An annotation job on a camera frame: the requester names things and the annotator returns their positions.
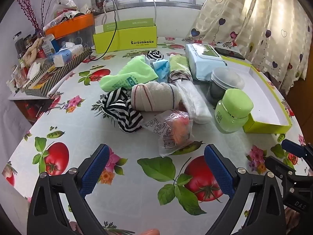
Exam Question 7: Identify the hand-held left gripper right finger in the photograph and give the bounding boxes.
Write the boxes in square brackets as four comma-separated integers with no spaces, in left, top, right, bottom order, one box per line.
[204,144,286,235]

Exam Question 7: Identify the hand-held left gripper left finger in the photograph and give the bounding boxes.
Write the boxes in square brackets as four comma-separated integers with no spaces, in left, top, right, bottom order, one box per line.
[27,143,110,235]

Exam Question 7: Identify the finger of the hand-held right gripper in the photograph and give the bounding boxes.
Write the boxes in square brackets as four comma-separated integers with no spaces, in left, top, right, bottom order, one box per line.
[264,155,297,186]
[281,139,313,163]

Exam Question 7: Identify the lime green shallow box lid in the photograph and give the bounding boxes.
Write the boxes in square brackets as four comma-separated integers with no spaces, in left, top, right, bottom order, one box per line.
[220,55,293,134]

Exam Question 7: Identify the clear bag with orange item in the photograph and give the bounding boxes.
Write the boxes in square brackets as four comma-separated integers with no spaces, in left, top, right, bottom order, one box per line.
[144,110,194,156]

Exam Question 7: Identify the black white striped sock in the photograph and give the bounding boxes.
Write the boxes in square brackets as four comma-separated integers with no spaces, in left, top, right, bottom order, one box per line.
[147,50,164,61]
[102,88,144,133]

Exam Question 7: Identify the white gauze cloth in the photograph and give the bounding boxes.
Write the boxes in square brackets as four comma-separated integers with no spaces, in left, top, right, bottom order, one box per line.
[175,80,212,124]

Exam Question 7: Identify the white towel red stitching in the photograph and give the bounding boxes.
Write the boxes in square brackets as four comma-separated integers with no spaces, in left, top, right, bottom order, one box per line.
[131,83,178,112]

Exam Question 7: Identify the light green microfiber cloth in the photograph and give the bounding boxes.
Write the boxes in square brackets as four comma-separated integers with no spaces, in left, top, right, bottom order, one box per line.
[100,55,159,91]

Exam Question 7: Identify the green towel white print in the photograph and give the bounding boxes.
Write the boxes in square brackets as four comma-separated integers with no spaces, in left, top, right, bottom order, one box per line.
[168,56,193,82]

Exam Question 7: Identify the blue face mask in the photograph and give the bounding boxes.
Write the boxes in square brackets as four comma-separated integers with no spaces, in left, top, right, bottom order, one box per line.
[153,60,171,83]

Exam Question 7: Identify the person's right hand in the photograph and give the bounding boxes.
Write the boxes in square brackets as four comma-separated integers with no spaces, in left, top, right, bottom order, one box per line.
[285,207,304,235]

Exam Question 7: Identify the vegetable print tablecloth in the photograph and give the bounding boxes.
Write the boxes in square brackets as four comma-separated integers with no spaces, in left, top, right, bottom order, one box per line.
[0,37,309,235]

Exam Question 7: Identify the light green jar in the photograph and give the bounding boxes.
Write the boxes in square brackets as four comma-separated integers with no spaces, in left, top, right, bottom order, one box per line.
[214,88,254,134]

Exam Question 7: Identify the clear plastic jar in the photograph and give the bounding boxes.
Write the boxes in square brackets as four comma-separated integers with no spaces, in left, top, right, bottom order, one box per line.
[207,67,245,106]

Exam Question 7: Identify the striped cardboard tray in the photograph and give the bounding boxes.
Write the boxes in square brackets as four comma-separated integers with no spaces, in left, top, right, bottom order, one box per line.
[23,46,93,96]

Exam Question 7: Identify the pale blue wet wipes pack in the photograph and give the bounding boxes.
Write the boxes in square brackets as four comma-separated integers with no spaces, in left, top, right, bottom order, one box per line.
[184,43,227,81]

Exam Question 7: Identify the black smartphone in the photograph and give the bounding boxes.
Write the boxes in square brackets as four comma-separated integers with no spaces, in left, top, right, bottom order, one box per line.
[214,47,246,61]

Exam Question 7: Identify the blue white tissue pack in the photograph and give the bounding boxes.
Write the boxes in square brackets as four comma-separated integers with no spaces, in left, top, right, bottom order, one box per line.
[52,45,84,67]

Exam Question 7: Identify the heart print curtain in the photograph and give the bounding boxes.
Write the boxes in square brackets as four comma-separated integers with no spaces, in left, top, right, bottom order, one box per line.
[185,0,309,90]

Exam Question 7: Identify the lime green cardboard box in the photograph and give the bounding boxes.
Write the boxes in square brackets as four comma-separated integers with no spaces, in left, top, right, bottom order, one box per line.
[93,18,158,54]

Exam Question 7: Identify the orange plastic container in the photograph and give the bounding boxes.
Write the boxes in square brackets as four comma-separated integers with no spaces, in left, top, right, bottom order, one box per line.
[45,13,96,47]

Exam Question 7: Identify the dried flower branches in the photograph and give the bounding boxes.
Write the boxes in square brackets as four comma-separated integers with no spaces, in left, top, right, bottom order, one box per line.
[15,0,64,33]

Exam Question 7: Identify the beige braided rope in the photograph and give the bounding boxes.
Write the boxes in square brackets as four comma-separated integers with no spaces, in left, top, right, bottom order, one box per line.
[23,37,46,64]

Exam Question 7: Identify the black cable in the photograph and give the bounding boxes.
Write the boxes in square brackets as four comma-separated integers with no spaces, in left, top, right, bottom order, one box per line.
[92,0,118,61]

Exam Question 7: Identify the white cable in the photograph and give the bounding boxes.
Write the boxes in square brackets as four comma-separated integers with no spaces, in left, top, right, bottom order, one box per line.
[151,0,157,26]

